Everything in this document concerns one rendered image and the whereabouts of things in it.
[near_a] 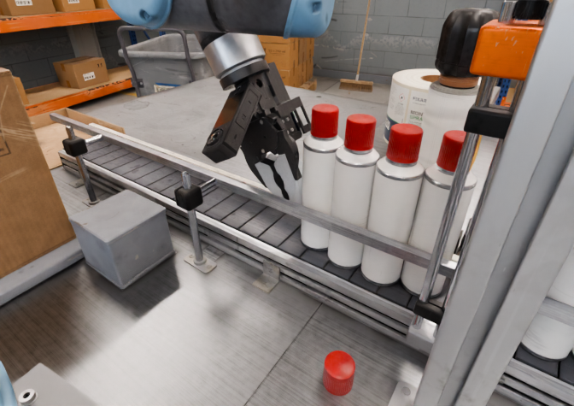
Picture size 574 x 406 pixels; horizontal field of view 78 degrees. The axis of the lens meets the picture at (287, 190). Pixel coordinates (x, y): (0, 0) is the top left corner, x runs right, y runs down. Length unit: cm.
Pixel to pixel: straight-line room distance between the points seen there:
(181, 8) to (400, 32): 453
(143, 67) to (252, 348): 235
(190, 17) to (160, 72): 222
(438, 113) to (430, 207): 27
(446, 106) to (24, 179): 64
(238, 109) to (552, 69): 34
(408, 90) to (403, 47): 408
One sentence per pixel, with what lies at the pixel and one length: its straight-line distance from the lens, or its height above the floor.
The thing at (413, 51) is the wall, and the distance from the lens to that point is 487.
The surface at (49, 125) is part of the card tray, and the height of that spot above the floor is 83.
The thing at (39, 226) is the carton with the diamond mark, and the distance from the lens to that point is 64.
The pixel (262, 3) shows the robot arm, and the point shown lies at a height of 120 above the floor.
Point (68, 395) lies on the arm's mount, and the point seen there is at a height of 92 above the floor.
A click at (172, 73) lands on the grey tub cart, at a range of 258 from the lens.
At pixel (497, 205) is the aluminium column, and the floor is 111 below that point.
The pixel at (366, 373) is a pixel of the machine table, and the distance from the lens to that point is 47.
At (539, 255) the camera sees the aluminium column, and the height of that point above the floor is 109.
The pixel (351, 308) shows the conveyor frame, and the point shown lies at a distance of 50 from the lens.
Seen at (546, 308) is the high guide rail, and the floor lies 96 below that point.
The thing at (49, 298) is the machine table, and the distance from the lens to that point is 62.
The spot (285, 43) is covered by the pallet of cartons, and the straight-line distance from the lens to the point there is 375.
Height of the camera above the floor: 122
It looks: 31 degrees down
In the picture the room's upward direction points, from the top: straight up
